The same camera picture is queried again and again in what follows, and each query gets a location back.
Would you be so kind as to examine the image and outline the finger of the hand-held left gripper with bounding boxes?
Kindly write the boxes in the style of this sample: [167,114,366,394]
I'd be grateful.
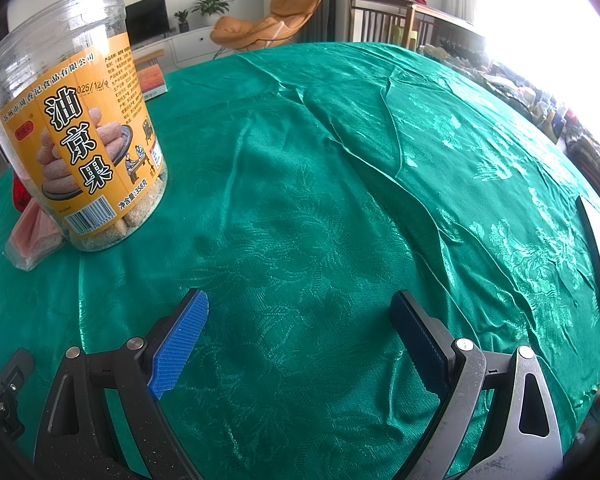
[0,350,34,443]

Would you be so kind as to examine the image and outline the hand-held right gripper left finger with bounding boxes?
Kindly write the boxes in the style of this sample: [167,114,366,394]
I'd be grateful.
[34,288,209,480]

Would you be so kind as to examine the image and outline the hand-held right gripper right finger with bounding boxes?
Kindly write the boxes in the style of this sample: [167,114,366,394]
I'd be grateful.
[390,290,565,480]

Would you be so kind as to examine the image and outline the pink plastic bag packet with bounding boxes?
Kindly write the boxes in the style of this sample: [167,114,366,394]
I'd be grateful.
[7,199,66,272]

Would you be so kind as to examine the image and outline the red yarn ball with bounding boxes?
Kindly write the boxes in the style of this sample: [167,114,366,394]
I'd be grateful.
[11,170,36,213]

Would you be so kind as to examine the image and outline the green tablecloth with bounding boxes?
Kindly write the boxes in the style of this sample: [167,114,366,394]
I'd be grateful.
[0,40,600,480]

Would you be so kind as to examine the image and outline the orange book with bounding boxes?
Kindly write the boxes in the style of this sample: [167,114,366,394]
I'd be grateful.
[139,64,170,101]

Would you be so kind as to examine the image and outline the pile of household clutter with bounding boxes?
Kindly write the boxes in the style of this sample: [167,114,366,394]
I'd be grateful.
[420,42,600,201]

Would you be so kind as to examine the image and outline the clear plastic snack jar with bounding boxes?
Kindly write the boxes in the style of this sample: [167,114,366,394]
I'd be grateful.
[0,0,168,253]

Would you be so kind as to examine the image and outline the wooden stool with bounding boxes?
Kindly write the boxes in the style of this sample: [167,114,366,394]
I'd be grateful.
[132,49,166,66]

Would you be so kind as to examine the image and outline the white television cabinet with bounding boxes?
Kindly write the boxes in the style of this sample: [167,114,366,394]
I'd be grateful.
[130,25,231,73]

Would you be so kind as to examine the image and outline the black television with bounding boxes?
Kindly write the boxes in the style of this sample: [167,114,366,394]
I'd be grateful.
[125,0,171,46]

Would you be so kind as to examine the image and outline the orange lounge chair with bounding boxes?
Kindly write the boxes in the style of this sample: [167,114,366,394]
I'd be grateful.
[210,0,325,53]

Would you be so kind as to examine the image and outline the large potted plant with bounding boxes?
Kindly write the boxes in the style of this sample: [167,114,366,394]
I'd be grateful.
[190,0,235,28]

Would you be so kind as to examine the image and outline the grey curtain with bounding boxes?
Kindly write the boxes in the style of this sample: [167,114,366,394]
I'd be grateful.
[300,0,350,43]

